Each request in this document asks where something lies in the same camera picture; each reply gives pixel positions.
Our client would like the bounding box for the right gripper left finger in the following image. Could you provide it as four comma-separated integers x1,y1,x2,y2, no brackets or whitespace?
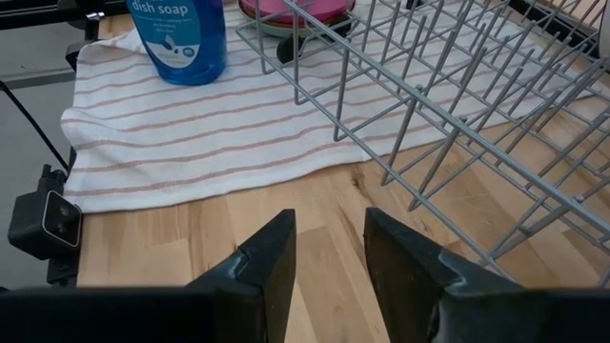
0,209,297,343

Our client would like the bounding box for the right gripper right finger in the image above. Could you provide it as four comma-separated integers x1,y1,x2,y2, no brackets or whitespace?
364,208,610,343

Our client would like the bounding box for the magenta pink plate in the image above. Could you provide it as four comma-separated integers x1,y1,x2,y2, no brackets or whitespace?
237,0,357,28

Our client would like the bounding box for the white striped dish towel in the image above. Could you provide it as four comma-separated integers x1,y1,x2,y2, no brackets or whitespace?
60,0,597,214

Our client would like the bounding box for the blue dish soap bottle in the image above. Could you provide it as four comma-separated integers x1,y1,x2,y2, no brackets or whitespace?
126,0,228,87

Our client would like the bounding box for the black table-level camera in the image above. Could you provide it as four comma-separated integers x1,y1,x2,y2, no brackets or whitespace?
7,164,83,290

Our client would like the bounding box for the grey wire dish rack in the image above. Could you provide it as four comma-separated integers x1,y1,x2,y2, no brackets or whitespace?
235,0,610,290

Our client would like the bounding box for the black cable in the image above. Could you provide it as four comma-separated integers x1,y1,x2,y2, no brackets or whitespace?
0,79,71,172

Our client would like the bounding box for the black aluminium table frame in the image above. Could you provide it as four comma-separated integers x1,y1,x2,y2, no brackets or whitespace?
0,0,130,96

